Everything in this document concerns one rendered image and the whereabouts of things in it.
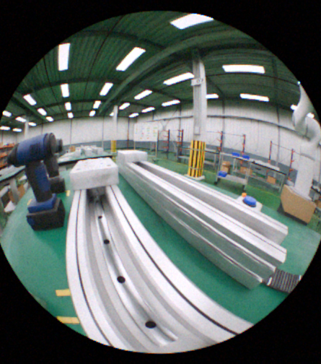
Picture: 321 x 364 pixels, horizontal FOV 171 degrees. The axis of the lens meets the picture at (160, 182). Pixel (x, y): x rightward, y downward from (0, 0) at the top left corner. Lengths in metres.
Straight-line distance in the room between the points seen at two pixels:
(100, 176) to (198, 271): 0.26
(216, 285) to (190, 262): 0.07
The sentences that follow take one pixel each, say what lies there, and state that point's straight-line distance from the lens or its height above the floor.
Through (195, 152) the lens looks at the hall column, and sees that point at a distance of 3.30.
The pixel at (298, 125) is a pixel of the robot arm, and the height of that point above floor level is 1.20.
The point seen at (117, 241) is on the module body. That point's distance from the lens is 0.18.
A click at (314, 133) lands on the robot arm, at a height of 1.20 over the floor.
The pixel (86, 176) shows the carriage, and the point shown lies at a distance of 0.25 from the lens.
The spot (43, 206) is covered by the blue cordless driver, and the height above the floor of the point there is 0.84.
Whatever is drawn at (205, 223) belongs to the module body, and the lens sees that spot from 0.20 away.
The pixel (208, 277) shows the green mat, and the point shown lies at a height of 0.78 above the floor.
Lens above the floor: 0.96
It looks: 20 degrees down
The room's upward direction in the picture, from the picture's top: 4 degrees clockwise
